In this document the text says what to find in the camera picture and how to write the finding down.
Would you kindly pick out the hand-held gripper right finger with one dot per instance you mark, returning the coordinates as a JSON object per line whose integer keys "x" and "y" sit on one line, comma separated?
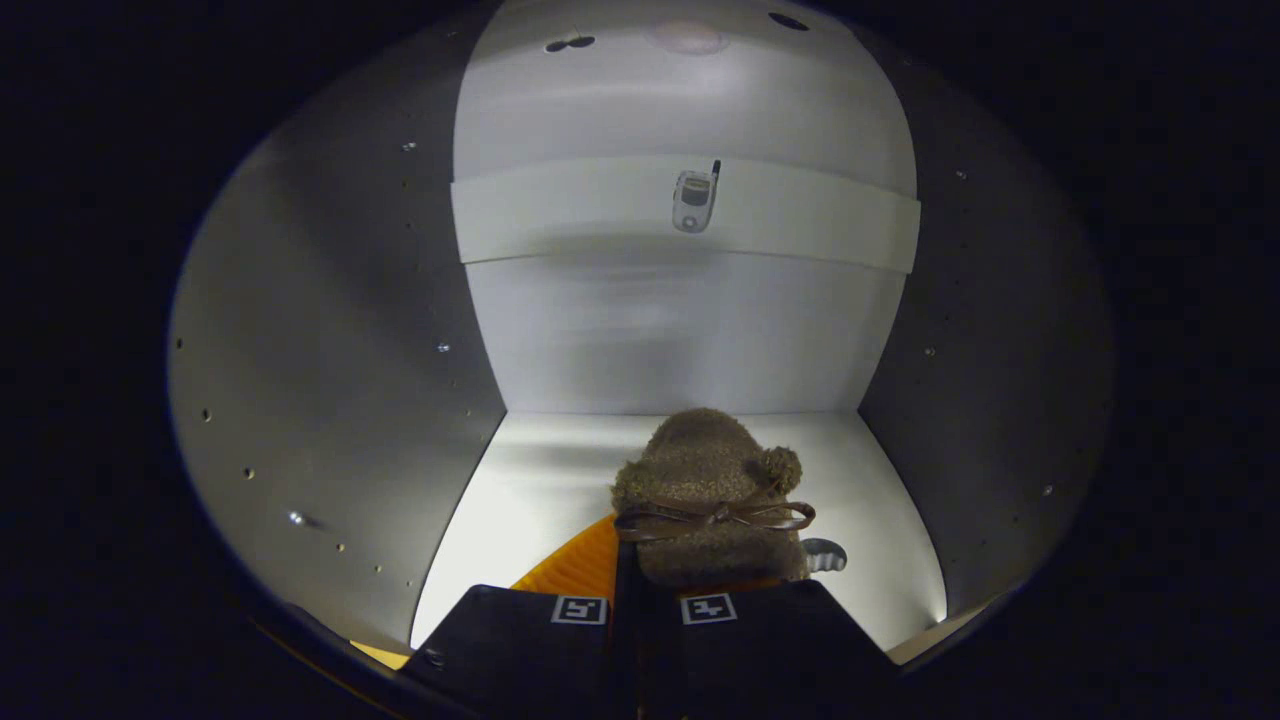
{"x": 760, "y": 650}

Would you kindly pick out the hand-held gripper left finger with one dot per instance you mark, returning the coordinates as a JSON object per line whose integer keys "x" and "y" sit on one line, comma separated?
{"x": 625, "y": 650}

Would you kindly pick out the brown fuzzy shoe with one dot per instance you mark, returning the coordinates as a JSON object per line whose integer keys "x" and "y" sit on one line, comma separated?
{"x": 700, "y": 470}

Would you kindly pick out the grey shoe cabinet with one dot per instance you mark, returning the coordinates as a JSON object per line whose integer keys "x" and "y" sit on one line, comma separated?
{"x": 700, "y": 340}

